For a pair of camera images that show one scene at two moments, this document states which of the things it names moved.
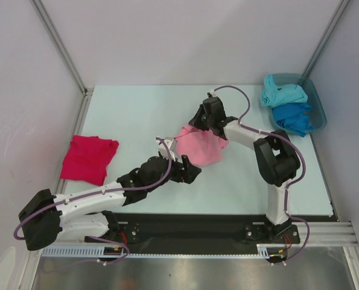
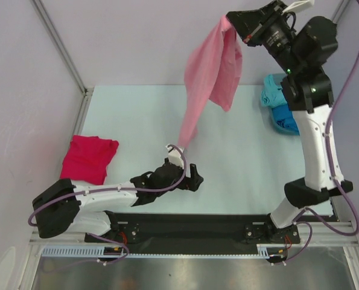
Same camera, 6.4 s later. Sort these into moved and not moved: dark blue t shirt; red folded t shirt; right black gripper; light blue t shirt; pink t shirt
Moved: right black gripper; pink t shirt
Not moved: light blue t shirt; dark blue t shirt; red folded t shirt
